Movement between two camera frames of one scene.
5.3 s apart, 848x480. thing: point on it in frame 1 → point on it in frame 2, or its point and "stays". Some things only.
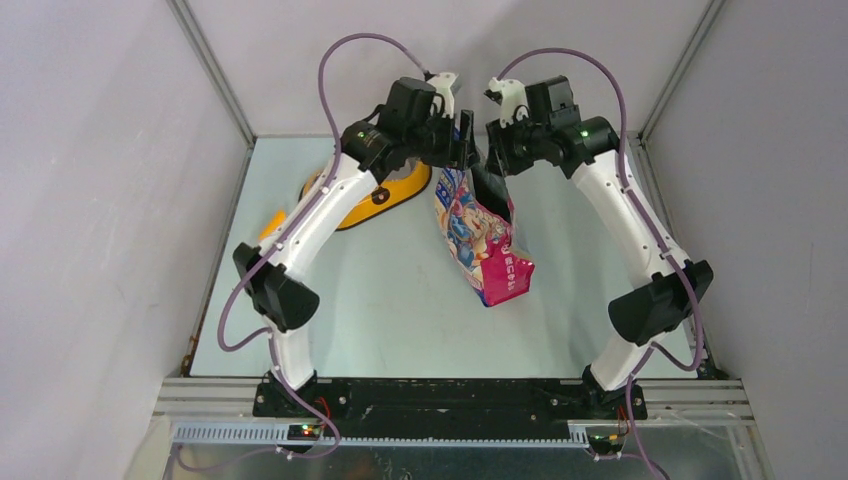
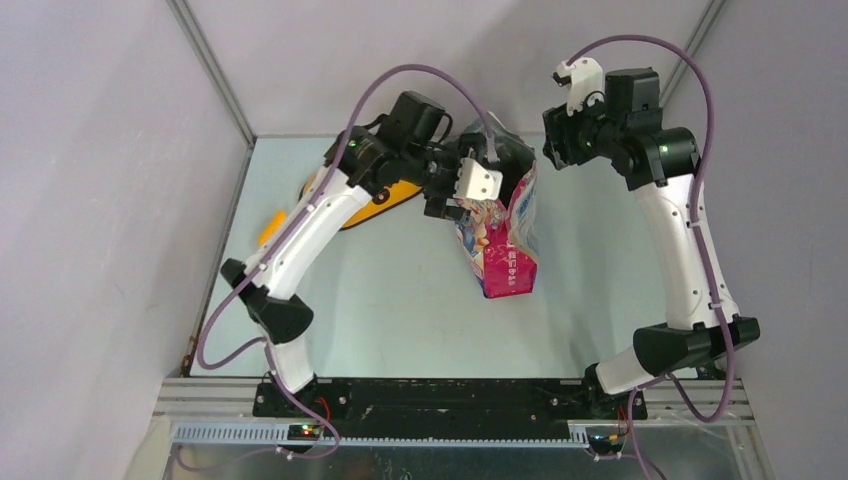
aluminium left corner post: x=210 y=65 stays
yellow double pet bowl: x=396 y=189 stays
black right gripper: x=500 y=157 → x=559 y=128
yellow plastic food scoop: x=276 y=222 stays
